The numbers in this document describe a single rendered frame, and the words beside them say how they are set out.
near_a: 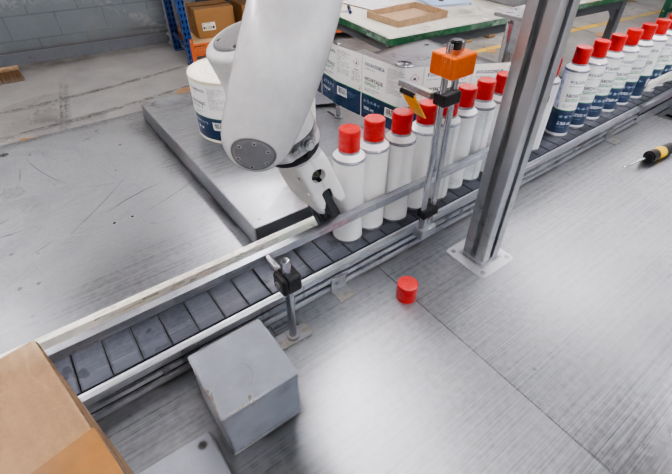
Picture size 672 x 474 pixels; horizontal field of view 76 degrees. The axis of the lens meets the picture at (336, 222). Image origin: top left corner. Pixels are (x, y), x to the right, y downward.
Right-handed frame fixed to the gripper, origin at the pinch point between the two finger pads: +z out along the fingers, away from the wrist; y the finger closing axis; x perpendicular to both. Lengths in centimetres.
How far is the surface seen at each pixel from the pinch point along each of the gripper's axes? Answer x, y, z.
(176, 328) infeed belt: 27.5, -1.9, -3.2
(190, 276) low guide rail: 21.9, 3.0, -4.8
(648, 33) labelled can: -96, -1, 22
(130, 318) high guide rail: 29.0, -4.2, -12.4
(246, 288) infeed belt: 16.8, -1.0, 0.7
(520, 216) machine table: -33.8, -12.2, 24.3
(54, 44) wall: 24, 445, 79
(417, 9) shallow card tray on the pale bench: -139, 131, 66
